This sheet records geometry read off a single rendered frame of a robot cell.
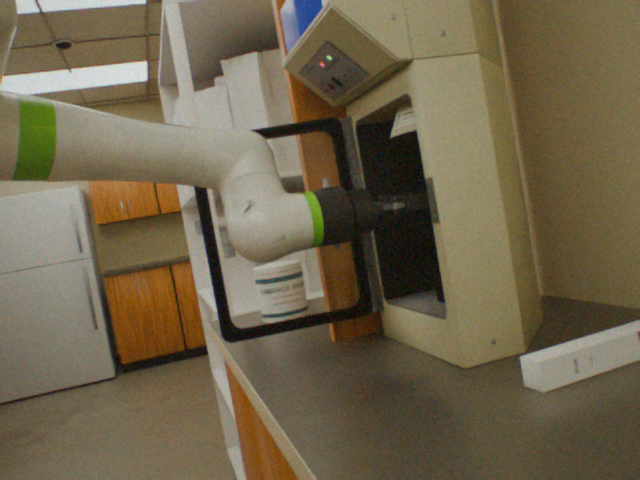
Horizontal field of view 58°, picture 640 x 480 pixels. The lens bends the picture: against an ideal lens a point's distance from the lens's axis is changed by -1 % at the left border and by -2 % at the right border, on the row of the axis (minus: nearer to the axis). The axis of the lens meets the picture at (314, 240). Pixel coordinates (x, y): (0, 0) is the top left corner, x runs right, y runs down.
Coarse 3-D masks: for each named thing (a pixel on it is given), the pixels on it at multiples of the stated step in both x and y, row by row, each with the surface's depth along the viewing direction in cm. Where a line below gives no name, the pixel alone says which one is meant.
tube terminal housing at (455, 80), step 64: (448, 0) 88; (448, 64) 88; (448, 128) 88; (512, 128) 106; (448, 192) 88; (512, 192) 98; (448, 256) 88; (512, 256) 92; (384, 320) 118; (448, 320) 91; (512, 320) 91
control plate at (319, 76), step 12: (324, 48) 96; (336, 48) 94; (312, 60) 103; (324, 60) 100; (336, 60) 97; (348, 60) 95; (300, 72) 111; (312, 72) 107; (324, 72) 104; (336, 72) 101; (348, 72) 99; (360, 72) 96; (324, 84) 109; (336, 84) 106; (348, 84) 103; (336, 96) 111
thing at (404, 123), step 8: (408, 104) 99; (400, 112) 100; (408, 112) 98; (400, 120) 100; (408, 120) 98; (400, 128) 99; (408, 128) 98; (392, 136) 102; (400, 136) 108; (408, 136) 110; (416, 136) 111
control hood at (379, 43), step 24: (336, 0) 83; (360, 0) 84; (384, 0) 85; (312, 24) 92; (336, 24) 87; (360, 24) 84; (384, 24) 85; (312, 48) 99; (360, 48) 89; (384, 48) 86; (408, 48) 86; (384, 72) 92
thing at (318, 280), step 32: (288, 160) 115; (320, 160) 116; (288, 192) 115; (224, 224) 113; (288, 256) 115; (320, 256) 116; (352, 256) 117; (256, 288) 115; (288, 288) 115; (320, 288) 116; (352, 288) 117; (256, 320) 115
